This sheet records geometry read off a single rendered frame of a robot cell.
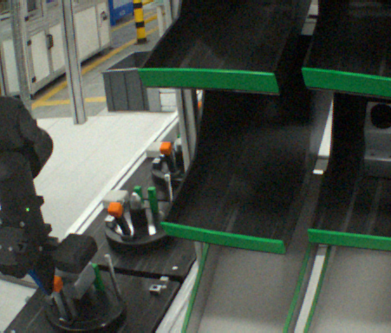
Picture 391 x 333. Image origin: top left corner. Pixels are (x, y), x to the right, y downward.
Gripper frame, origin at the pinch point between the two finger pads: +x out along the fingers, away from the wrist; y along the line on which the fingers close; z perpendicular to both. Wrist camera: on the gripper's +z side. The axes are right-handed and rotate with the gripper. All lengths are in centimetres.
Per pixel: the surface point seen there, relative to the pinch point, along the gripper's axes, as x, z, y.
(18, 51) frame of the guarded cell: -11, -107, -82
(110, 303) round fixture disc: 10.6, -8.4, 4.6
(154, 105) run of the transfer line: 20, -124, -34
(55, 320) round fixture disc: 10.7, -1.4, -2.3
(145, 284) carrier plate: 12.6, -17.1, 6.7
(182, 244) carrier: 12.5, -30.1, 8.8
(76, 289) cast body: 5.1, -4.3, 2.2
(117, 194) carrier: 10.4, -42.4, -9.1
